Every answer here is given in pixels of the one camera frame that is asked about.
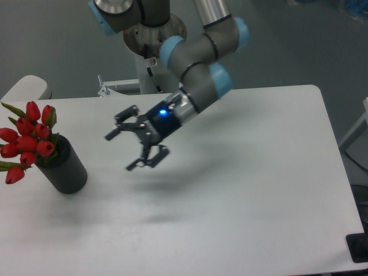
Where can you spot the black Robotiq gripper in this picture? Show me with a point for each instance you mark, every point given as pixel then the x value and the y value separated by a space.
pixel 151 128

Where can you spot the red tulip bouquet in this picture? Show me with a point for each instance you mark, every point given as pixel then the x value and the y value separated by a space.
pixel 32 142

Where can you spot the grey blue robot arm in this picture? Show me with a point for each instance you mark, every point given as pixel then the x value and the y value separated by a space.
pixel 195 63

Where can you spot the dark grey ribbed vase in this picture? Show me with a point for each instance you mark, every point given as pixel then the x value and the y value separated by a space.
pixel 65 171

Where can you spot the white rounded chair part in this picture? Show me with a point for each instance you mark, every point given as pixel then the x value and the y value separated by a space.
pixel 28 88

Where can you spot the white furniture leg at right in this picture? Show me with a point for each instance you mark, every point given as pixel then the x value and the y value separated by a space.
pixel 355 131

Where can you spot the black device at table corner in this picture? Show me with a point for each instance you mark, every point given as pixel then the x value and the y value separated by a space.
pixel 357 245

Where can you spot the white pedestal base frame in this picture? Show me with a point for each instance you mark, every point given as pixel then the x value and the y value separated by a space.
pixel 126 86

